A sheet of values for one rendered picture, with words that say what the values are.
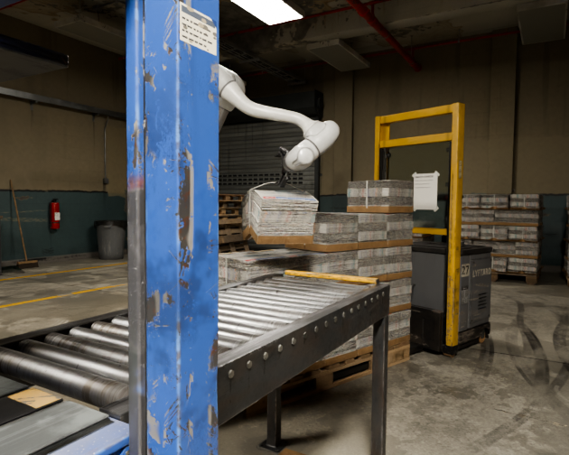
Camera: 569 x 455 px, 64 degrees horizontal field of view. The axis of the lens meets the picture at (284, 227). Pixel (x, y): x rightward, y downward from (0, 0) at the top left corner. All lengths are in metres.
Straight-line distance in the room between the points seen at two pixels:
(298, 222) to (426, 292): 1.86
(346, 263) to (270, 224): 0.84
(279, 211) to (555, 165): 7.26
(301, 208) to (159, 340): 1.69
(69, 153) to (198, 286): 9.14
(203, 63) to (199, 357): 0.34
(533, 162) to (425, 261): 5.46
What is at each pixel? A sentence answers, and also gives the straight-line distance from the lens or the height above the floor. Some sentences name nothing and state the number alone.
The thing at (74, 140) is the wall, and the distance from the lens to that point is 9.73.
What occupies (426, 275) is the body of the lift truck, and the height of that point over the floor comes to 0.56.
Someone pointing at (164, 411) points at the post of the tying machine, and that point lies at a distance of 0.58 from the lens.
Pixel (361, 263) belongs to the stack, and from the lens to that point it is 2.98.
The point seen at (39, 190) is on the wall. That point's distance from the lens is 9.27.
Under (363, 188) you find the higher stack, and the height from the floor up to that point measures 1.24.
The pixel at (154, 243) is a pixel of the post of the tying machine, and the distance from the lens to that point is 0.54.
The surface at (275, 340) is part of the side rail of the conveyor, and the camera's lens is 1.11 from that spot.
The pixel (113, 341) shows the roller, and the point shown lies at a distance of 1.18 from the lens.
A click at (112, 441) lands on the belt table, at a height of 0.79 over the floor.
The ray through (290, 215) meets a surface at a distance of 2.19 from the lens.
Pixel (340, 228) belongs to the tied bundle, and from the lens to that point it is 2.80.
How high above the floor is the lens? 1.12
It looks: 3 degrees down
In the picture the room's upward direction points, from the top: 1 degrees clockwise
